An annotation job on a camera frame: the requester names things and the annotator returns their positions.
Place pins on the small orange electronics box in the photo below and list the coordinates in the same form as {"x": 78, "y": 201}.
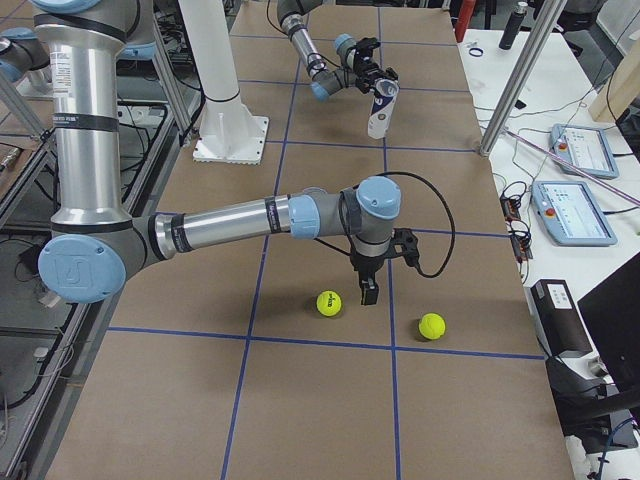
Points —
{"x": 510, "y": 208}

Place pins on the Wilson tennis ball can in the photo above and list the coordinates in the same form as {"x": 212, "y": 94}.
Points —
{"x": 385, "y": 92}

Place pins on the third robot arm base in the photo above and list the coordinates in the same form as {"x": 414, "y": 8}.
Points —
{"x": 23, "y": 54}

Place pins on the brown black box device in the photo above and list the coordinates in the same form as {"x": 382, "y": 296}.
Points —
{"x": 563, "y": 329}

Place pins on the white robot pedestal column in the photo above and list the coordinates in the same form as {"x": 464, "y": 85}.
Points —
{"x": 228, "y": 132}

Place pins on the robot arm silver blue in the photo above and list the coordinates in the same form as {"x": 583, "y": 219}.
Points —
{"x": 324, "y": 81}
{"x": 96, "y": 244}

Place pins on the black water bottle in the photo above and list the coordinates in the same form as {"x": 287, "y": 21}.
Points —
{"x": 513, "y": 25}

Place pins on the tennis ball Roland Garros print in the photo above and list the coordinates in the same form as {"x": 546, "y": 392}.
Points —
{"x": 432, "y": 326}

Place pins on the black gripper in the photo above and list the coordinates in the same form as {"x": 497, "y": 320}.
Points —
{"x": 370, "y": 73}
{"x": 366, "y": 265}

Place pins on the tennis ball Wilson 3 print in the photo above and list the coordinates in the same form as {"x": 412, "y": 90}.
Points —
{"x": 329, "y": 303}

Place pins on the red cylinder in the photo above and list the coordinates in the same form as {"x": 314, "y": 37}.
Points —
{"x": 464, "y": 16}

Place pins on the teach pendant tablet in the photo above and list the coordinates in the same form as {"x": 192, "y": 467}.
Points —
{"x": 570, "y": 214}
{"x": 586, "y": 148}

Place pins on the black monitor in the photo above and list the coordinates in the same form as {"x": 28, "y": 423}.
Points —
{"x": 611, "y": 314}

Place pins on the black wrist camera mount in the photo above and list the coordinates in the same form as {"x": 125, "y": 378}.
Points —
{"x": 405, "y": 245}

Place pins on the near teach pendant tablet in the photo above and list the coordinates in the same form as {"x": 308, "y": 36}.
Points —
{"x": 570, "y": 214}

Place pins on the far teach pendant tablet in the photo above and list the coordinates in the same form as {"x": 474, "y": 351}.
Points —
{"x": 586, "y": 148}

